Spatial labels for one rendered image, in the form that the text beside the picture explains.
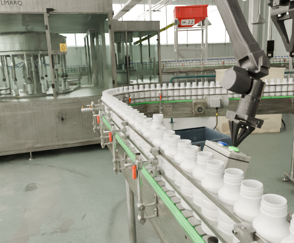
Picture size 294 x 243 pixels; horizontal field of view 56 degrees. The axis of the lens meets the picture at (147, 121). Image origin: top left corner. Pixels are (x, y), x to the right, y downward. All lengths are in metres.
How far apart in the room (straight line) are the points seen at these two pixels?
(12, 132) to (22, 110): 0.35
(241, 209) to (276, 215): 0.07
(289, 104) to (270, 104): 0.19
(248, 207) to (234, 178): 0.06
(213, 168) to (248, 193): 0.11
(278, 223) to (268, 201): 0.04
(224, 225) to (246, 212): 0.09
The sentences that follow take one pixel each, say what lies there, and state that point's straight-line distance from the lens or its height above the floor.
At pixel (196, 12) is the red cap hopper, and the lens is 7.95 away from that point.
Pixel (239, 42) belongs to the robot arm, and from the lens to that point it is 0.89.
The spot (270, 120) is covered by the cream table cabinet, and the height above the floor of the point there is 0.23.
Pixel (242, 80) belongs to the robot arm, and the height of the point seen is 1.32.
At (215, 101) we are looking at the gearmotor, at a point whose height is 0.99.
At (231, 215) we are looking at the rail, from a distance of 0.54.
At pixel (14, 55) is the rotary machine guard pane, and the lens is 4.36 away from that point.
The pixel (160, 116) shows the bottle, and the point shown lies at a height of 1.19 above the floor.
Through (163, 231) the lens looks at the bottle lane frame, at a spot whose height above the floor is 0.87.
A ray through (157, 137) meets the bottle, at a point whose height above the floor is 1.14.
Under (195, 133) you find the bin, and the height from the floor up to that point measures 0.91.
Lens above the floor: 1.38
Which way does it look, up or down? 12 degrees down
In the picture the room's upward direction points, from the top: 3 degrees counter-clockwise
